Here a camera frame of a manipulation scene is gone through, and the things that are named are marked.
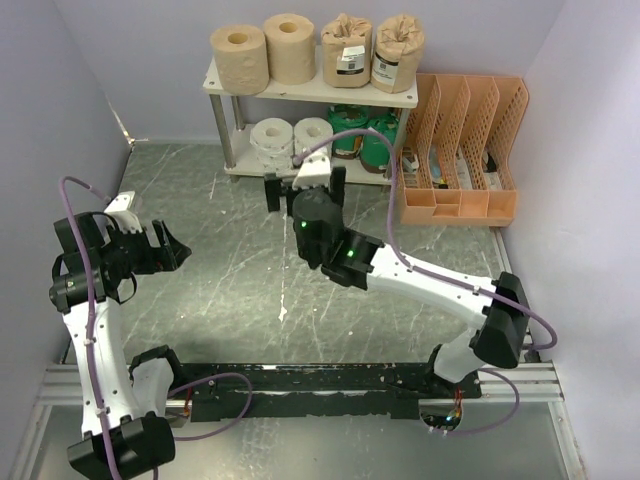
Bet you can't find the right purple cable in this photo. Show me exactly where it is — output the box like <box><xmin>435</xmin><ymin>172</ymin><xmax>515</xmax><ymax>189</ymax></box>
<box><xmin>291</xmin><ymin>128</ymin><xmax>559</xmax><ymax>439</ymax></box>

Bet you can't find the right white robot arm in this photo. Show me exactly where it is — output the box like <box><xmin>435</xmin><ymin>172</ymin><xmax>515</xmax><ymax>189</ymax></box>
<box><xmin>264</xmin><ymin>167</ymin><xmax>530</xmax><ymax>398</ymax></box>

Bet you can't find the green torn roll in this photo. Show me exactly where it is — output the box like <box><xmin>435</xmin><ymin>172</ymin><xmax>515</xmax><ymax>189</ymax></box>
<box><xmin>327</xmin><ymin>104</ymin><xmax>371</xmax><ymax>161</ymax></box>

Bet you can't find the tan roll with black mark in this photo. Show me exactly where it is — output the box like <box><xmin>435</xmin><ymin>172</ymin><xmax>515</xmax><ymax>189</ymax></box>
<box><xmin>321</xmin><ymin>13</ymin><xmax>373</xmax><ymax>88</ymax></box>

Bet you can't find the tan roll with label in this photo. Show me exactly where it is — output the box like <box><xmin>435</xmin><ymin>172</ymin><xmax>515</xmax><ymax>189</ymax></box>
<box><xmin>371</xmin><ymin>14</ymin><xmax>426</xmax><ymax>94</ymax></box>

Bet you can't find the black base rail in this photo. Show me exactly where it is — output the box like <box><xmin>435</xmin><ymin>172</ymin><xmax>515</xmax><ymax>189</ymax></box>
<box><xmin>178</xmin><ymin>362</ymin><xmax>481</xmax><ymax>422</ymax></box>

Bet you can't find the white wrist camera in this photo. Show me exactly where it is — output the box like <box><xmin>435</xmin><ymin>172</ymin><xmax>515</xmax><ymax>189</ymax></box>
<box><xmin>104</xmin><ymin>191</ymin><xmax>144</xmax><ymax>234</ymax></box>
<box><xmin>292</xmin><ymin>151</ymin><xmax>332</xmax><ymax>190</ymax></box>

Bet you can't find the tan paper roll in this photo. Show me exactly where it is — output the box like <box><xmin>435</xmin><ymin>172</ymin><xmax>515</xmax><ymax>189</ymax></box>
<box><xmin>263</xmin><ymin>13</ymin><xmax>316</xmax><ymax>85</ymax></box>
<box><xmin>210</xmin><ymin>25</ymin><xmax>270</xmax><ymax>95</ymax></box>

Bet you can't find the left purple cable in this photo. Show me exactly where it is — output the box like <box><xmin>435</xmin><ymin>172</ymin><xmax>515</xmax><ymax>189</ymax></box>
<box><xmin>58</xmin><ymin>175</ymin><xmax>254</xmax><ymax>479</ymax></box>

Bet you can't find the purple cable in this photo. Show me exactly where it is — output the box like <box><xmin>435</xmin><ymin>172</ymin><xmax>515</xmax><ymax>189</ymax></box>
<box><xmin>58</xmin><ymin>175</ymin><xmax>254</xmax><ymax>479</ymax></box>
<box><xmin>291</xmin><ymin>128</ymin><xmax>559</xmax><ymax>439</ymax></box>

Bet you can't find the orange plastic file organizer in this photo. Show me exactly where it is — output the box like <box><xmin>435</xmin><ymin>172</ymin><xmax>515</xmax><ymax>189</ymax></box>
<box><xmin>397</xmin><ymin>73</ymin><xmax>529</xmax><ymax>227</ymax></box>

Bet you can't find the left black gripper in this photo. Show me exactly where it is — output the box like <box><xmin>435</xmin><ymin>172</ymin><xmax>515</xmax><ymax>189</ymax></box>
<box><xmin>99</xmin><ymin>218</ymin><xmax>191</xmax><ymax>276</ymax></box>

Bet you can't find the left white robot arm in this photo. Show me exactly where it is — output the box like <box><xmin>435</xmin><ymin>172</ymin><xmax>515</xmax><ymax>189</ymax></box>
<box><xmin>49</xmin><ymin>212</ymin><xmax>191</xmax><ymax>479</ymax></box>

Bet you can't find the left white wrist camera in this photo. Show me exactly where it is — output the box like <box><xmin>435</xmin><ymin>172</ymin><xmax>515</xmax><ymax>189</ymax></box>
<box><xmin>104</xmin><ymin>191</ymin><xmax>144</xmax><ymax>234</ymax></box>

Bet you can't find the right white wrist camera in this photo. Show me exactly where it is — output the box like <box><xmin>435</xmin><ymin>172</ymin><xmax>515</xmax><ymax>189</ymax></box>
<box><xmin>292</xmin><ymin>151</ymin><xmax>332</xmax><ymax>190</ymax></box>

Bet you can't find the white dotted paper roll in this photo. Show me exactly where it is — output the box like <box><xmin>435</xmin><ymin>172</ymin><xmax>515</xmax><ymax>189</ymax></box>
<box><xmin>293</xmin><ymin>117</ymin><xmax>334</xmax><ymax>155</ymax></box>

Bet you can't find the white two-tier shelf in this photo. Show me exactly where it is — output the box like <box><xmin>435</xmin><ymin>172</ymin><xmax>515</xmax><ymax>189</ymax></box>
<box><xmin>201</xmin><ymin>38</ymin><xmax>419</xmax><ymax>187</ymax></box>

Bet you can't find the tan paper roll back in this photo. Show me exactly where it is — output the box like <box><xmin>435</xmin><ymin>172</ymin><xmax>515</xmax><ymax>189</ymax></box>
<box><xmin>263</xmin><ymin>13</ymin><xmax>316</xmax><ymax>85</ymax></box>

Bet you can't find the green roll with brown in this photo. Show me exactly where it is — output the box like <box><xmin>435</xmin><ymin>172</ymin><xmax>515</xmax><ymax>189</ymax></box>
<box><xmin>360</xmin><ymin>112</ymin><xmax>398</xmax><ymax>174</ymax></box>

